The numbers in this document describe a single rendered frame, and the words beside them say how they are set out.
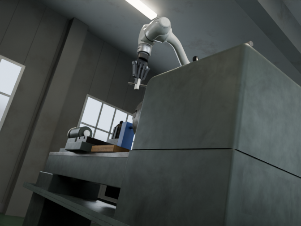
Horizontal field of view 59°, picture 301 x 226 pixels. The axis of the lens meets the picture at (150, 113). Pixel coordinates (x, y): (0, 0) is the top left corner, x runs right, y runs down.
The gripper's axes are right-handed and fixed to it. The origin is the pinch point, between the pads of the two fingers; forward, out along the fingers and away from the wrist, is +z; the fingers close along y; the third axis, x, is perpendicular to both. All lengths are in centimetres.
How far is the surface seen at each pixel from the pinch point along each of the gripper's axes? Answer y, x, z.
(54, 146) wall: -55, -323, 20
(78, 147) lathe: 11, -41, 42
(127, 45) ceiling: -131, -293, -201
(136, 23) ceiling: -103, -221, -202
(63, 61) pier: -24, -302, -120
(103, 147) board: 6.4, -13.5, 40.9
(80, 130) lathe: -7, -95, 21
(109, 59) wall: -114, -327, -171
